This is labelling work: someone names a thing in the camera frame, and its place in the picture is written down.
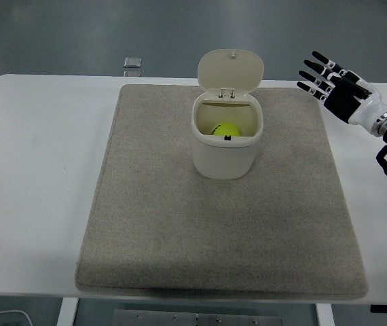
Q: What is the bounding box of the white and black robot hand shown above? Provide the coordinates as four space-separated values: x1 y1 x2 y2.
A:
297 50 387 126

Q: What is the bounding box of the yellow-green tennis ball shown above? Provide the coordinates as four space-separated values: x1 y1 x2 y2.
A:
210 122 241 137

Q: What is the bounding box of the cream lidded plastic bin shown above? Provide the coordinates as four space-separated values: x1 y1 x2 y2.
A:
190 49 265 180

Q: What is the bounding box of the beige felt mat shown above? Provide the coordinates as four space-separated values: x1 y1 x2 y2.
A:
74 84 369 300

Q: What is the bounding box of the white table leg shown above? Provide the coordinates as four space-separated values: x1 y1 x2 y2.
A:
315 303 333 326
56 297 79 326

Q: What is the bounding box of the grey metal plate with screws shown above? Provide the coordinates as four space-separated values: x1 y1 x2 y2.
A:
112 308 282 326

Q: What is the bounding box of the white cable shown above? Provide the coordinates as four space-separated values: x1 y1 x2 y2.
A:
0 309 33 326

